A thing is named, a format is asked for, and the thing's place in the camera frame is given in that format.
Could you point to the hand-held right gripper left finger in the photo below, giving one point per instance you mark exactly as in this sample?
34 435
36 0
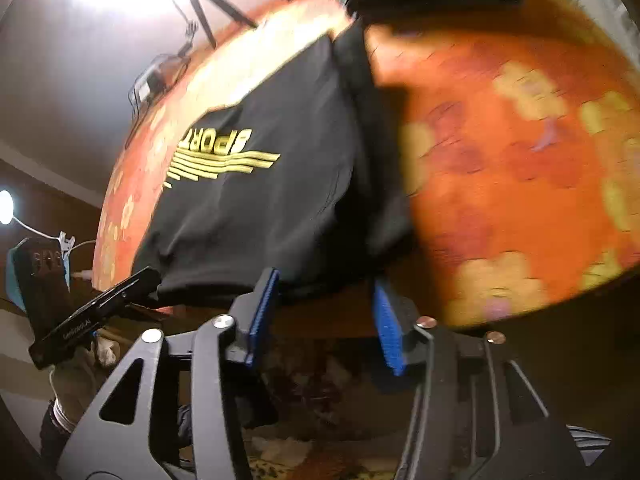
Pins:
264 312

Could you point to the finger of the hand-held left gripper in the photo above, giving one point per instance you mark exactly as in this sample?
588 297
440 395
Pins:
132 285

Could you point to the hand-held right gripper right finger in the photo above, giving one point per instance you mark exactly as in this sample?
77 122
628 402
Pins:
391 327

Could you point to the black pants with yellow stripes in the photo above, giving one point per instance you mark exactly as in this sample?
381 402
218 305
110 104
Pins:
250 210

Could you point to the person's left forearm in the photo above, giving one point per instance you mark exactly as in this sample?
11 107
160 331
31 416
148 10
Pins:
65 390

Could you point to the round white lamp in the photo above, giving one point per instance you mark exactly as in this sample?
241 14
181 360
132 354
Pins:
5 207

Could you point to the orange floral tablecloth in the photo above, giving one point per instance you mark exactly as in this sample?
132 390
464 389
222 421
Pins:
500 185

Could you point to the white power strip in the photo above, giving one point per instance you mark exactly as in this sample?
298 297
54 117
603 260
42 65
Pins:
150 82

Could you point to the small black tripod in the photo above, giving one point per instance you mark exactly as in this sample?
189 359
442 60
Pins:
202 7

